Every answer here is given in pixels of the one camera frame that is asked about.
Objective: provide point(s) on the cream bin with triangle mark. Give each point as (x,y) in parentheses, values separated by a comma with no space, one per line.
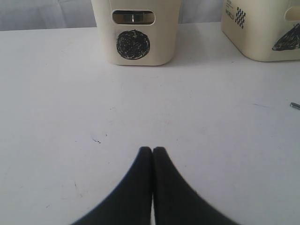
(263,30)

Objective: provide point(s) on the cream bin with circle mark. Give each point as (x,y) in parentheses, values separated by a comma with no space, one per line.
(137,44)

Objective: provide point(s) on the white backdrop curtain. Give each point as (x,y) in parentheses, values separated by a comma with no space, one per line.
(22,15)

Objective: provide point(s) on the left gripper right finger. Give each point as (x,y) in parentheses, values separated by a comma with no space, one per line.
(175,202)

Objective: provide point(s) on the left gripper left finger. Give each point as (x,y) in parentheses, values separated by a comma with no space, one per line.
(130,202)

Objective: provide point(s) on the large stainless steel bowl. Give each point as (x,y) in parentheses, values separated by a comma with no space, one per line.
(134,18)

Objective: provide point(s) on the stainless steel table knife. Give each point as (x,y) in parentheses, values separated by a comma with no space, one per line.
(295,105)

